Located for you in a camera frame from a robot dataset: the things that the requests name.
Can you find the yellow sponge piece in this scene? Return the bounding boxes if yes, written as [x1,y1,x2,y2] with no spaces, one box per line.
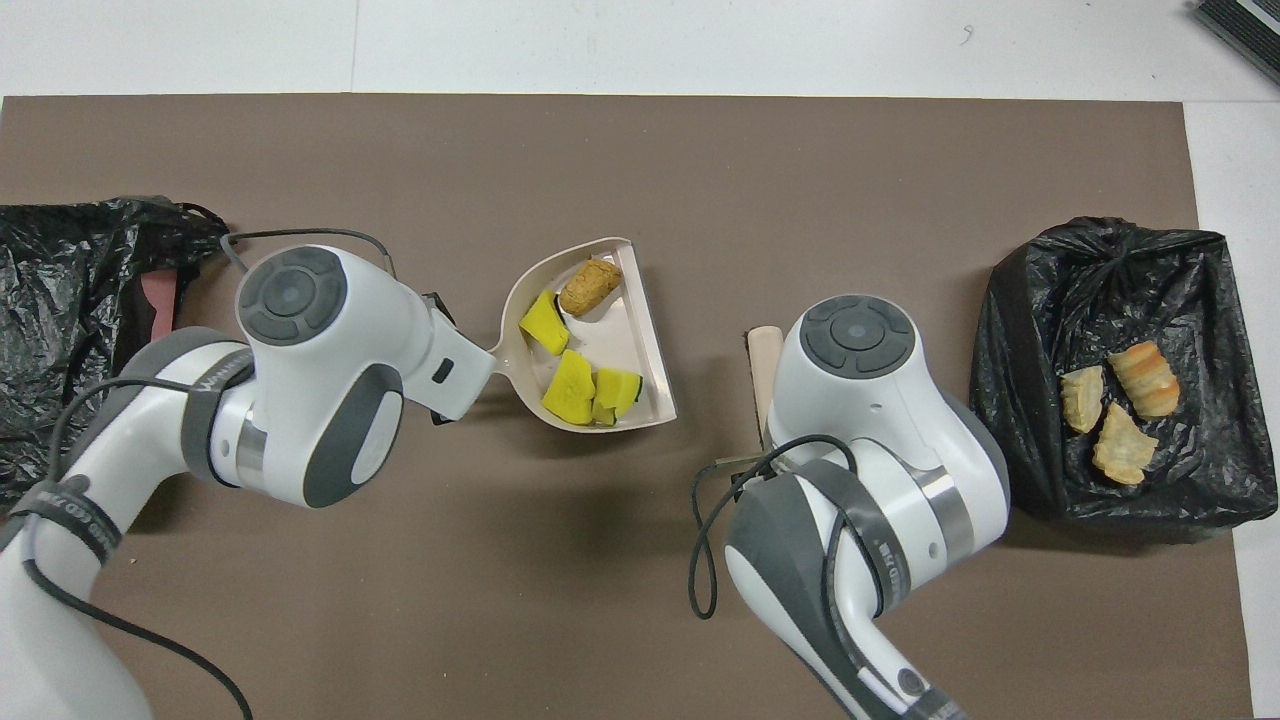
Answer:
[518,289,571,358]
[592,367,644,427]

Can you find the brown crumbly nugget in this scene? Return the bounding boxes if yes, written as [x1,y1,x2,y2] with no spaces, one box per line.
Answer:
[559,259,624,319]

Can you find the yellow food pieces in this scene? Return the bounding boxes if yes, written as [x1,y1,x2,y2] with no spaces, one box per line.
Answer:
[542,349,598,428]

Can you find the beige plastic dustpan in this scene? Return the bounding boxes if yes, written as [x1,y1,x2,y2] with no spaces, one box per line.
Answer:
[487,236,679,434]

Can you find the beige hand brush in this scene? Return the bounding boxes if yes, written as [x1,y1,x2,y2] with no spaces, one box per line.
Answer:
[746,325,787,453]

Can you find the pale bread chunk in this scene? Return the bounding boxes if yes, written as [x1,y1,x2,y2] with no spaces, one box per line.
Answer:
[1091,402,1160,487]
[1060,364,1107,435]

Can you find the striped orange bread piece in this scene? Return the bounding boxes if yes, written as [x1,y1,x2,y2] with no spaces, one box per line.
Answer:
[1108,340,1182,419]

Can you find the pink bin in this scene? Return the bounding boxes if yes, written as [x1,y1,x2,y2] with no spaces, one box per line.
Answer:
[140,268,181,336]

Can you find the right black bag bin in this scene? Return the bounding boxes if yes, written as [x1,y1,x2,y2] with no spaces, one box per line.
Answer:
[0,196,233,506]

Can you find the black bag lined bin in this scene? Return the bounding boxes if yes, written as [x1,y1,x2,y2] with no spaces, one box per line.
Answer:
[970,216,1279,536]

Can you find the brown paper table mat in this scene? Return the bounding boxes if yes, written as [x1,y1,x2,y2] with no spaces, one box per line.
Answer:
[0,93,1256,720]

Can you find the dark ribbed panel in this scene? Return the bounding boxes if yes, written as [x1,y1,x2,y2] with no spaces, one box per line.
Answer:
[1193,0,1280,87]

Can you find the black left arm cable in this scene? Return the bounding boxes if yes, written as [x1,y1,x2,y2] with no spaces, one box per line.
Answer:
[20,228,398,720]

